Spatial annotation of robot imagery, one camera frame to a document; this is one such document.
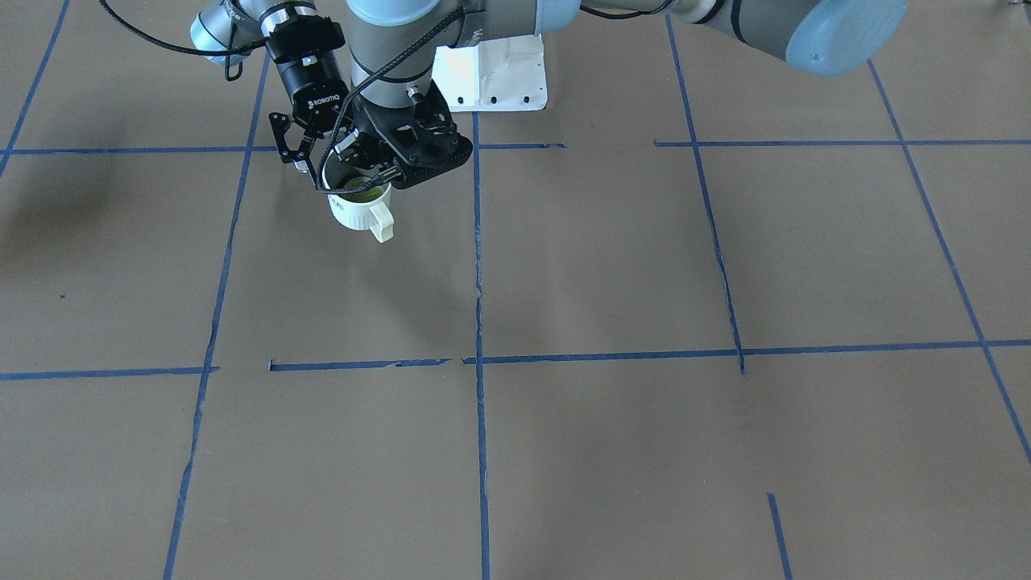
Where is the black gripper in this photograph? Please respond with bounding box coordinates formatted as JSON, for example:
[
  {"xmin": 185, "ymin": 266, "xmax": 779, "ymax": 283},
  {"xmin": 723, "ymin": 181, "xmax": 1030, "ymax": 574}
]
[
  {"xmin": 266, "ymin": 18, "xmax": 350, "ymax": 173},
  {"xmin": 325, "ymin": 100, "xmax": 420, "ymax": 168}
]

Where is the yellow-green lemon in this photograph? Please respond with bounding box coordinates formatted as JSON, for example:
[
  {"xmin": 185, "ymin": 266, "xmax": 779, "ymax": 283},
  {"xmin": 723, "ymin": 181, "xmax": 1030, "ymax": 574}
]
[{"xmin": 340, "ymin": 184, "xmax": 386, "ymax": 203}]

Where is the white cup with handle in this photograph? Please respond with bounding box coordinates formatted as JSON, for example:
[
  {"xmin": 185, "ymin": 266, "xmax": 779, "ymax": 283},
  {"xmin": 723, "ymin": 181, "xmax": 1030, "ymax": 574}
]
[{"xmin": 327, "ymin": 184, "xmax": 395, "ymax": 243}]

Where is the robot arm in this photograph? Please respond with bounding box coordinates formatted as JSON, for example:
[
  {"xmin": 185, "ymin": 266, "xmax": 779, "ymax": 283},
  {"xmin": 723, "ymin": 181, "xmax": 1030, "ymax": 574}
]
[
  {"xmin": 332, "ymin": 1, "xmax": 909, "ymax": 186},
  {"xmin": 190, "ymin": 1, "xmax": 350, "ymax": 173}
]

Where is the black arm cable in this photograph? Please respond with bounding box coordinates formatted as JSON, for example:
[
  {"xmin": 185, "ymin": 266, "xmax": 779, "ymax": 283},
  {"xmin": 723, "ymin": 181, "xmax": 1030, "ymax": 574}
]
[
  {"xmin": 98, "ymin": 0, "xmax": 275, "ymax": 81},
  {"xmin": 315, "ymin": 0, "xmax": 484, "ymax": 196}
]

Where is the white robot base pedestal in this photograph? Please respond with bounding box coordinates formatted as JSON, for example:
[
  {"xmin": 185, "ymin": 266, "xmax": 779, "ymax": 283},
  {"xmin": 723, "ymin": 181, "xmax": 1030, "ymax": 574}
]
[{"xmin": 433, "ymin": 35, "xmax": 548, "ymax": 113}]

